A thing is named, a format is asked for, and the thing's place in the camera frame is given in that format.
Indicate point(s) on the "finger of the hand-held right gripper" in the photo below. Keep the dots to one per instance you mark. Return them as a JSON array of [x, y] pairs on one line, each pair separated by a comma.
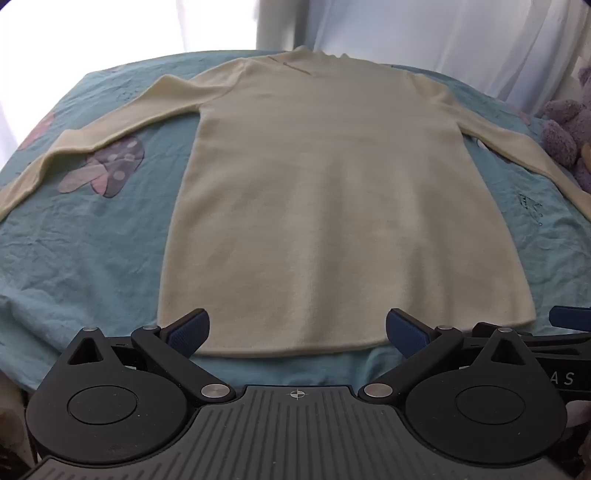
[[570, 318]]

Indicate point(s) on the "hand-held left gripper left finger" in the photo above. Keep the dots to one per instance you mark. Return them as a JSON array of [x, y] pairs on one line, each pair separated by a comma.
[[190, 331]]

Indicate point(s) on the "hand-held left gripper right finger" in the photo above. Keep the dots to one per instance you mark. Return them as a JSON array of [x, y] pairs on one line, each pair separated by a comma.
[[402, 331]]

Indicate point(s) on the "cream knit sweater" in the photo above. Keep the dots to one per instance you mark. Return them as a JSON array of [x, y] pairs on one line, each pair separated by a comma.
[[323, 207]]

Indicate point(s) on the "teal mushroom print bed sheet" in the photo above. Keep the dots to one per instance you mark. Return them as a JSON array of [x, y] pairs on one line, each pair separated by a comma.
[[115, 258]]

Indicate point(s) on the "purple plush toy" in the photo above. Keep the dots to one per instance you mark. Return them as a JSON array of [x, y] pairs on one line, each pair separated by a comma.
[[561, 134]]

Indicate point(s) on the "white sheer curtain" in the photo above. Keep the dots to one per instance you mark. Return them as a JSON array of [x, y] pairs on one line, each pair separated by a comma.
[[115, 32]]

